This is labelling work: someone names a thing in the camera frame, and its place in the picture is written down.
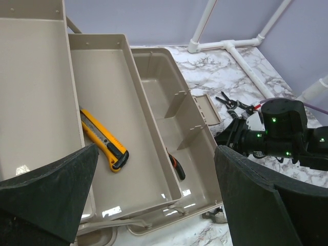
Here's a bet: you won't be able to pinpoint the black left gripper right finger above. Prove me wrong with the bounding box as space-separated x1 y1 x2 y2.
214 146 327 245

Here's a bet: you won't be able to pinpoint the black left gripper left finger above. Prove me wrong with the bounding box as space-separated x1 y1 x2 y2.
1 144 99 245

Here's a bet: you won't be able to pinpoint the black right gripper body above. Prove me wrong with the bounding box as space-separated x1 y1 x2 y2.
214 118 267 158

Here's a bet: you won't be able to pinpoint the orange black pliers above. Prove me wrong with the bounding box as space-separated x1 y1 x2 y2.
166 148 186 180

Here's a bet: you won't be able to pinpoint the yellow utility knife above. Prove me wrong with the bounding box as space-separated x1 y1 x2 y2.
79 108 130 173

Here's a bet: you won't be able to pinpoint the beige plastic tool box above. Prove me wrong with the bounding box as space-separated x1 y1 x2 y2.
1 1 222 245

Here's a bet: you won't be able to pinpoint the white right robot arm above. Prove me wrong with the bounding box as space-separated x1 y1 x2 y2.
214 98 327 171

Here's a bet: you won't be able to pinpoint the black handle claw hammer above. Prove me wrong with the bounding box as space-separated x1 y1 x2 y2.
202 207 228 224

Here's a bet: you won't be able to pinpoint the white pvc pipe frame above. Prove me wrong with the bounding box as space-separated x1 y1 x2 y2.
187 1 327 98

